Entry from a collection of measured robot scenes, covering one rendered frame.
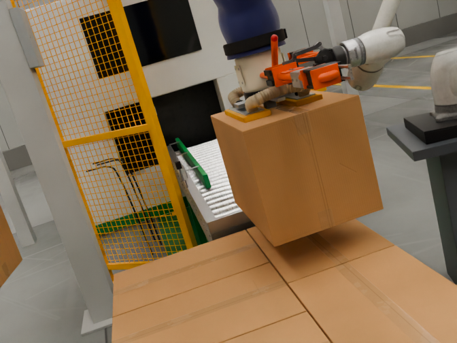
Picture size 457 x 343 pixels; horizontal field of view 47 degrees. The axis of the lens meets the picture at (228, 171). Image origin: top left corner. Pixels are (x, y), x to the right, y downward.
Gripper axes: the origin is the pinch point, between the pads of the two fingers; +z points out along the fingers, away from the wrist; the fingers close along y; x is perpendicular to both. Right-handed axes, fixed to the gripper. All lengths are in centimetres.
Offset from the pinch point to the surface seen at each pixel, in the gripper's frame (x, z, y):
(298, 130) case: -4.8, 1.5, 17.8
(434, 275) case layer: -33, -20, 65
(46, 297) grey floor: 195, 147, 119
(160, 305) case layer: 8, 61, 65
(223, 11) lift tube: 22.4, 9.1, -24.5
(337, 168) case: -4.8, -8.3, 33.9
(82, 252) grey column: 126, 101, 75
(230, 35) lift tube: 20.5, 9.4, -16.2
